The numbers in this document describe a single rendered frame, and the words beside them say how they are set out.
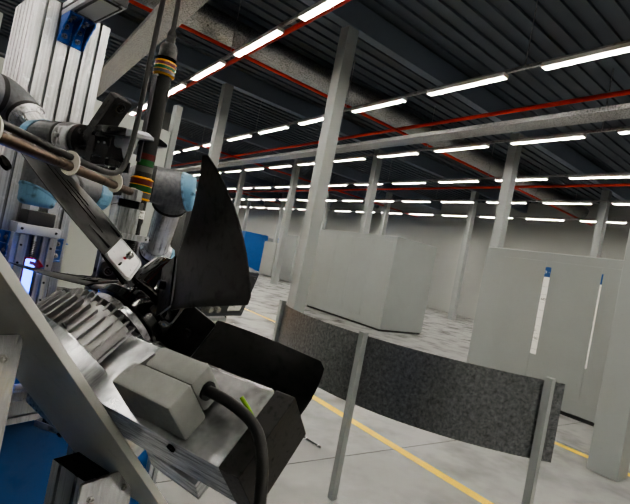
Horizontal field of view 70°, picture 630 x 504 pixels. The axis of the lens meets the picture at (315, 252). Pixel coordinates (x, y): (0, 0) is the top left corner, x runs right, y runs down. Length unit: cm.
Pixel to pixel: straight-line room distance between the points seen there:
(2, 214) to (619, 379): 448
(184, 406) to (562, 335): 638
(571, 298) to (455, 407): 438
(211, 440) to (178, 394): 7
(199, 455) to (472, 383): 208
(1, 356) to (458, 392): 219
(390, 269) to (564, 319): 487
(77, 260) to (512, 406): 257
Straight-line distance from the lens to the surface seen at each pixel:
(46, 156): 64
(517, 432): 265
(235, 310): 177
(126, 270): 87
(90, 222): 86
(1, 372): 70
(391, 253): 1068
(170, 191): 145
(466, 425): 260
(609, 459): 485
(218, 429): 59
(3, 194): 184
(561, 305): 679
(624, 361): 472
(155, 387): 58
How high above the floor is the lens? 132
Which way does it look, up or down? 1 degrees up
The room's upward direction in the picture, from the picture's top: 11 degrees clockwise
